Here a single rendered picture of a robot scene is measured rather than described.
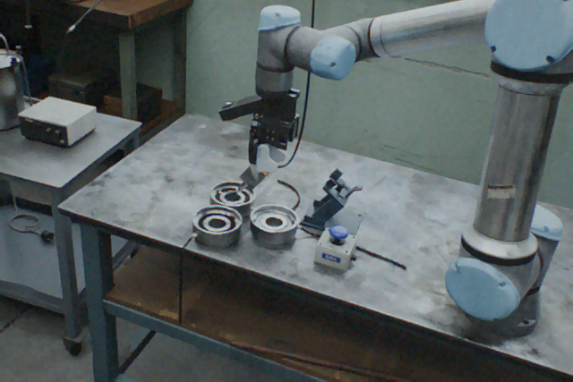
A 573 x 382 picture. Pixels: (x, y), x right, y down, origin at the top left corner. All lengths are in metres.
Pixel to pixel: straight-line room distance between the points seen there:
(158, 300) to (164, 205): 0.25
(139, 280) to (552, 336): 0.96
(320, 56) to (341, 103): 1.86
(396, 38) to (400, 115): 1.77
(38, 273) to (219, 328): 0.90
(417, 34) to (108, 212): 0.76
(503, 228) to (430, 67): 1.85
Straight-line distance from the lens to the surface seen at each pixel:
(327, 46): 1.04
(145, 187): 1.46
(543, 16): 0.83
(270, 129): 1.17
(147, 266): 1.61
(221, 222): 1.30
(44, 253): 2.25
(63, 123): 1.88
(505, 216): 0.95
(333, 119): 2.94
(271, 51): 1.11
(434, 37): 1.07
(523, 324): 1.21
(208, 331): 1.43
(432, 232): 1.42
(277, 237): 1.26
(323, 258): 1.23
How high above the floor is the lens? 1.57
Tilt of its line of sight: 29 degrees down
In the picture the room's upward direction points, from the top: 6 degrees clockwise
